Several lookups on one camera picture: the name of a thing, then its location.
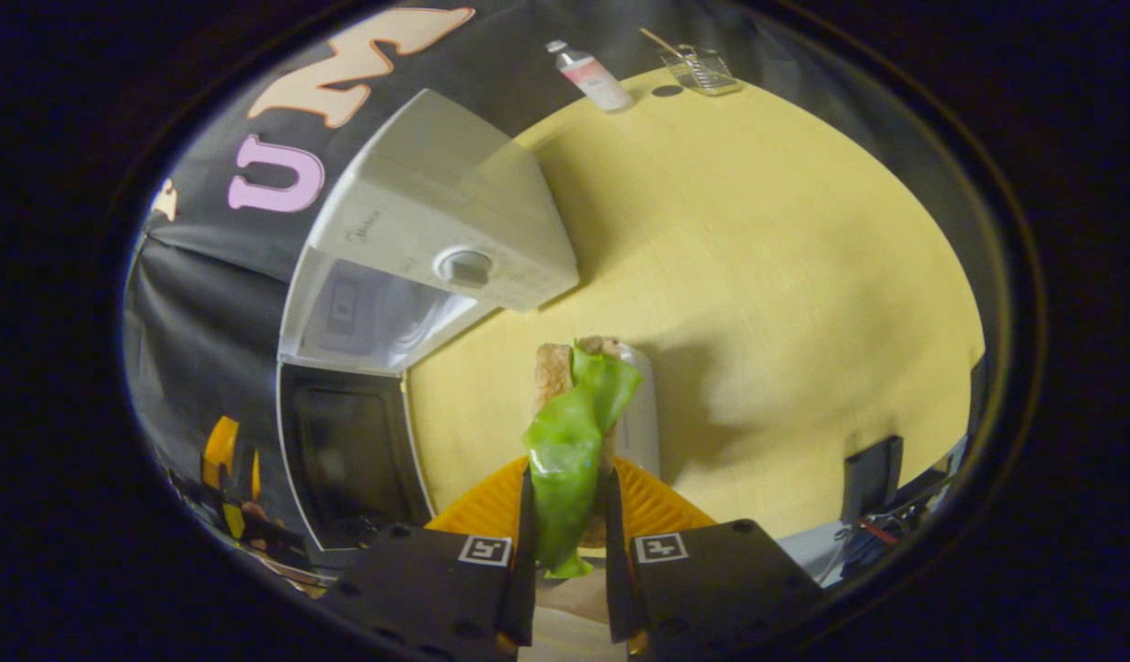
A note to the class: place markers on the clear glass jar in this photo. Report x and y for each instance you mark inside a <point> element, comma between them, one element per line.
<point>702,72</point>

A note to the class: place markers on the wooden stick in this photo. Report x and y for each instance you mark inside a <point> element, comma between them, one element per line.
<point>658,40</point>

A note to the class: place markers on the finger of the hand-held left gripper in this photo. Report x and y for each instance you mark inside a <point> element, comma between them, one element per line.
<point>220,446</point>
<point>256,473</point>

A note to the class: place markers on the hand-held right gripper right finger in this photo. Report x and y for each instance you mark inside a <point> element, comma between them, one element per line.
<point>712,588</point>

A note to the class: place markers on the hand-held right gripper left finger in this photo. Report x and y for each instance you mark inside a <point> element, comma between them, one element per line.
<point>427,588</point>

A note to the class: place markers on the small clear bottle pink label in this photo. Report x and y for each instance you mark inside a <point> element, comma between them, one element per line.
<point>594,78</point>

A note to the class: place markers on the black block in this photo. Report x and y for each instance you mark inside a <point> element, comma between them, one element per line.
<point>873,478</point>

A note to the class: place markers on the sandwich with green lettuce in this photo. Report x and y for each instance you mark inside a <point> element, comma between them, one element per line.
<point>569,450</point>

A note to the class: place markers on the black backdrop cloth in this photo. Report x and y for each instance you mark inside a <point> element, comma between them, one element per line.
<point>206,276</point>

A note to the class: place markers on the white plastic tray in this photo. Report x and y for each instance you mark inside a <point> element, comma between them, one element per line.
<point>640,414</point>

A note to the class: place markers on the white microwave oven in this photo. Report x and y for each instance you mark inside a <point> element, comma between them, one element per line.
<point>436,211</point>

